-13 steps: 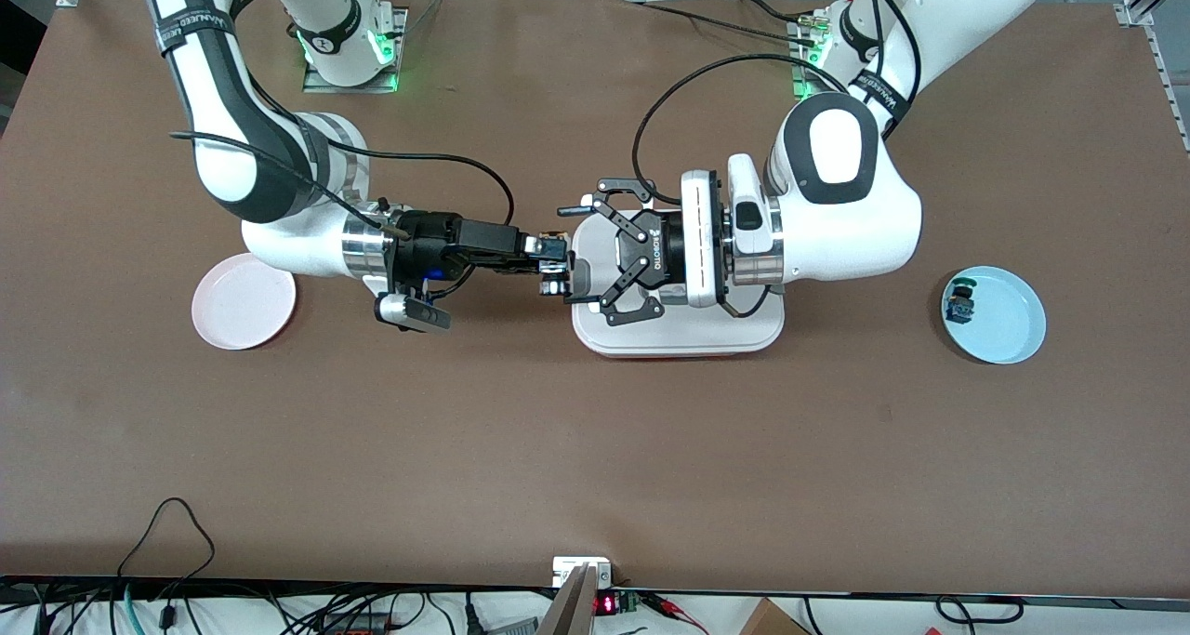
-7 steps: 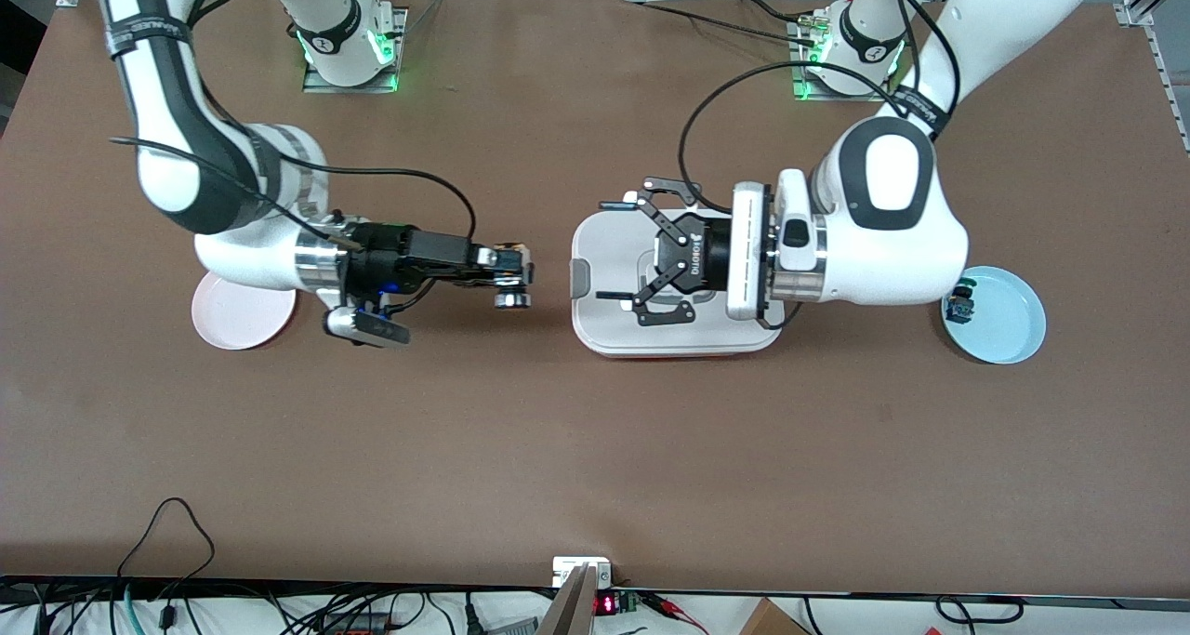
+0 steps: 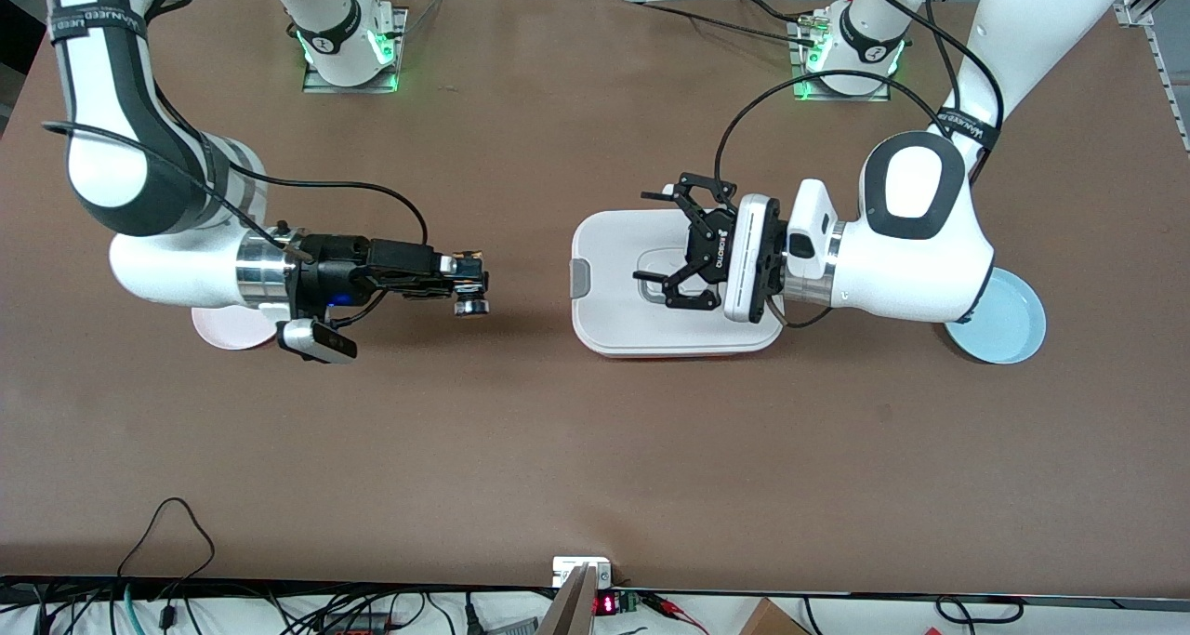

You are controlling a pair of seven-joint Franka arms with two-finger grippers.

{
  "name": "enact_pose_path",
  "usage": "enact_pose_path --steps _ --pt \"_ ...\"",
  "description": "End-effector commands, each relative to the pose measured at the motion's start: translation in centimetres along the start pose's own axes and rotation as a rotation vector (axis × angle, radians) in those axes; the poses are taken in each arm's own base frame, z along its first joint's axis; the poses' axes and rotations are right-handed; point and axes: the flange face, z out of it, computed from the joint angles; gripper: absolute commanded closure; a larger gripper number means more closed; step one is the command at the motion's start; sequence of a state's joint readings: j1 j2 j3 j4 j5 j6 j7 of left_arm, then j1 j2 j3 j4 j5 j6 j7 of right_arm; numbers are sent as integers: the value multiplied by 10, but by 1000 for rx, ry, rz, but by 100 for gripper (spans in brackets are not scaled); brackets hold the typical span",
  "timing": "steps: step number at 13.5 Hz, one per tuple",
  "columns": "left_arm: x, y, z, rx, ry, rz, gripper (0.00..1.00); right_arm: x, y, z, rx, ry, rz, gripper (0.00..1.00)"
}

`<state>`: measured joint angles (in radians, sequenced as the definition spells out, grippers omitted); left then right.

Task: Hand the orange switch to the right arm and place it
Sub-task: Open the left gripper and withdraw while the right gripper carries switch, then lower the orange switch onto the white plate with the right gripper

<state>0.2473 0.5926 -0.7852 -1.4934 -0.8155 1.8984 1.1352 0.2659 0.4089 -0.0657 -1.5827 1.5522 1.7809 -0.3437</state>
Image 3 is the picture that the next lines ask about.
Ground white lidded lunch box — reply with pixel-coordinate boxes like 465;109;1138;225
570;209;787;359

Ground pink round plate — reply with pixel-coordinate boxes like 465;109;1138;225
192;305;280;351

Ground light blue round plate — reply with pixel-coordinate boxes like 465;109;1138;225
944;268;1047;365

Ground red and black clip leads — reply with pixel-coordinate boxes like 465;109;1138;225
641;590;709;635

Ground brown cardboard box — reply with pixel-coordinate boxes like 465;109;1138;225
739;598;810;635

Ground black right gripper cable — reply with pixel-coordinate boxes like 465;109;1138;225
232;175;430;247

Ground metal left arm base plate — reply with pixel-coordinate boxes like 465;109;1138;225
790;12;892;103

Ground black cable across table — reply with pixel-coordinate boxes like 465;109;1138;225
641;1;824;46

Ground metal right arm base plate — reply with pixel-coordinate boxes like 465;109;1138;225
302;7;410;94

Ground thin black looped cable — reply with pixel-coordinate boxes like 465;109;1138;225
116;497;217;580

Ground aluminium table edge rail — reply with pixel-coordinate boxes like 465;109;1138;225
1116;1;1190;152

